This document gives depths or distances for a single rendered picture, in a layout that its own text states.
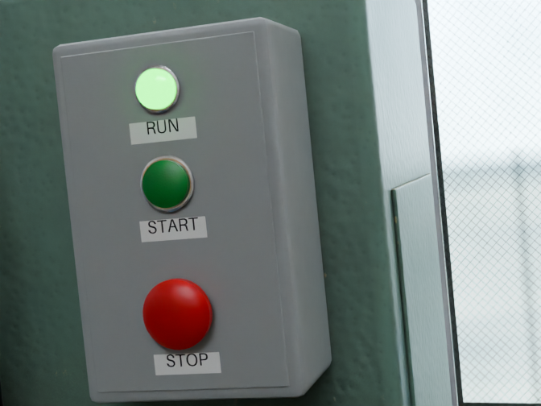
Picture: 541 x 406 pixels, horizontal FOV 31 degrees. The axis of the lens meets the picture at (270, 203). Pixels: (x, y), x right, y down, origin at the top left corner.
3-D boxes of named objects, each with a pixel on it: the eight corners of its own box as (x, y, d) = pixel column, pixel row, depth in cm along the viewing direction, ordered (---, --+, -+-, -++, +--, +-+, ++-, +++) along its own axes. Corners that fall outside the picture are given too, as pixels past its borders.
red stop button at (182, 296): (152, 347, 43) (145, 279, 42) (218, 345, 42) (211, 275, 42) (143, 353, 42) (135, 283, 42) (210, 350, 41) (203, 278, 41)
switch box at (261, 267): (140, 373, 50) (105, 54, 49) (334, 366, 47) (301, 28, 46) (85, 406, 44) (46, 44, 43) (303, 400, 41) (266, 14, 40)
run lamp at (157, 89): (138, 115, 42) (134, 68, 42) (183, 110, 41) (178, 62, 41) (133, 115, 41) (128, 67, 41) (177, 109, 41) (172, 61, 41)
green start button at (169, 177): (145, 213, 42) (138, 158, 42) (197, 209, 42) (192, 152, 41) (139, 215, 42) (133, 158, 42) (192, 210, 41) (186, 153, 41)
